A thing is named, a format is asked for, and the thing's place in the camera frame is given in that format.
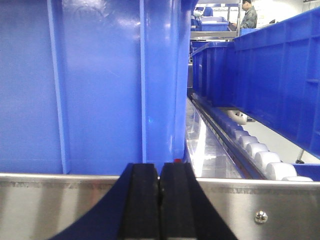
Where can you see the white roller track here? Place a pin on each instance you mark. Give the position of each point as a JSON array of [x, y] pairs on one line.
[[245, 149]]

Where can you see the distant blue bin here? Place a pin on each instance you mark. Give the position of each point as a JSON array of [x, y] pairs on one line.
[[209, 24]]

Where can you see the large blue upper crate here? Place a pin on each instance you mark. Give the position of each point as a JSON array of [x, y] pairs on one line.
[[89, 86]]

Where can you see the steel divider bar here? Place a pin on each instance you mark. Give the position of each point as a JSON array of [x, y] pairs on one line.
[[204, 151]]

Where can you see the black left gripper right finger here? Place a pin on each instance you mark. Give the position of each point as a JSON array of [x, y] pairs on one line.
[[176, 217]]

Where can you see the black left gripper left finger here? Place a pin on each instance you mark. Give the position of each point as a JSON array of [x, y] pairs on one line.
[[140, 220]]

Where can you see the rail screw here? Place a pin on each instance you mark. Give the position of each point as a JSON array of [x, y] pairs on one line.
[[260, 217]]

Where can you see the stainless steel shelf rail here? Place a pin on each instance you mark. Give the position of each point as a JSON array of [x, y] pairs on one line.
[[38, 206]]

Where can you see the person in grey jacket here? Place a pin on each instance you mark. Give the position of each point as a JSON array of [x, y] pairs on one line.
[[250, 18]]

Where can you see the blue crate on right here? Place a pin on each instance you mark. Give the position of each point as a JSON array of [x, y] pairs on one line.
[[271, 74]]

